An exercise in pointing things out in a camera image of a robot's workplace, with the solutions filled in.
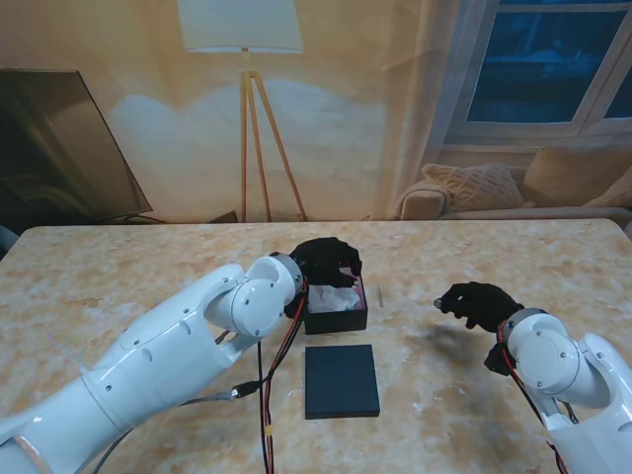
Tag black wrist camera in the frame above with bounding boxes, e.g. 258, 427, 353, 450
283, 295, 307, 322
486, 343, 514, 377

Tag knitted beige cushion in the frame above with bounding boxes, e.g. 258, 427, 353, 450
422, 162, 527, 211

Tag black box lid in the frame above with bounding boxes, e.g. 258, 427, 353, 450
303, 344, 382, 421

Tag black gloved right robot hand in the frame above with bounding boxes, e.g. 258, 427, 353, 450
433, 280, 524, 333

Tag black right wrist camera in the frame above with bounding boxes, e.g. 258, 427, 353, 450
486, 343, 514, 377

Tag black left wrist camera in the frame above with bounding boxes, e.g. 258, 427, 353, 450
283, 295, 307, 322

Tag tripod floor lamp white shade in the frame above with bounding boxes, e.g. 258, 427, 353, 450
176, 0, 310, 222

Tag red black right arm cable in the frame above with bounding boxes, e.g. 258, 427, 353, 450
496, 320, 579, 474

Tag red black left arm cable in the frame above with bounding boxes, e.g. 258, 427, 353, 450
256, 290, 310, 474

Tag red black arm cable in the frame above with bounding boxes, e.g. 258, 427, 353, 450
256, 290, 310, 474
496, 320, 579, 474

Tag beige sofa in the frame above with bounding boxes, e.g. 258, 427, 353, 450
394, 145, 632, 221

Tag white plastic bag orange print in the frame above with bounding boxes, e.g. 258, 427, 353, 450
308, 283, 364, 315

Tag white framed window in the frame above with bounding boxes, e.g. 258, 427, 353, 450
441, 0, 632, 149

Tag black gift box pink inside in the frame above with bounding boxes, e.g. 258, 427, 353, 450
301, 261, 369, 336

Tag dark flat television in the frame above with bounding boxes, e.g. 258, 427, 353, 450
0, 69, 167, 226

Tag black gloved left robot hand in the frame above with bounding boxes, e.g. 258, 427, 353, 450
288, 236, 362, 288

